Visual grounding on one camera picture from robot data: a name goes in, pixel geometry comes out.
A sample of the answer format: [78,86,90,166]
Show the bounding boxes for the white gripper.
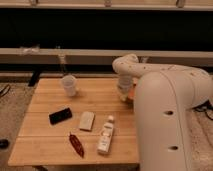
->
[117,75,133,101]

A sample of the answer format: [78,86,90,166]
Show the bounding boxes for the orange ceramic bowl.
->
[127,84,136,101]

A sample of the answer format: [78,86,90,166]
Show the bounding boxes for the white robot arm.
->
[112,54,213,171]

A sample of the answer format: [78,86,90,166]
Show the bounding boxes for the beige rectangular block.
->
[79,111,95,131]

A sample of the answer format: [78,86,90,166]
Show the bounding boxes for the translucent plastic cup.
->
[61,75,77,97]

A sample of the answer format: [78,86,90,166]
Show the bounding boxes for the white plastic bottle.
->
[97,115,115,155]

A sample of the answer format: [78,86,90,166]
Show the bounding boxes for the wooden table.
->
[8,78,138,168]

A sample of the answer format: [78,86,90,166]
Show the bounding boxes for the black rectangular box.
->
[49,108,72,125]

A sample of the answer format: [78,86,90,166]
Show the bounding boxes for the red chili pepper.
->
[69,134,84,157]

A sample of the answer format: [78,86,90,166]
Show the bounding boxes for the black object on floor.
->
[0,139,10,149]

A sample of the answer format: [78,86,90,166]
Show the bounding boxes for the grey horizontal rail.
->
[0,48,213,67]

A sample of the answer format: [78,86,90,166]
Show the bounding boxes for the black cable on floor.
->
[0,83,12,98]

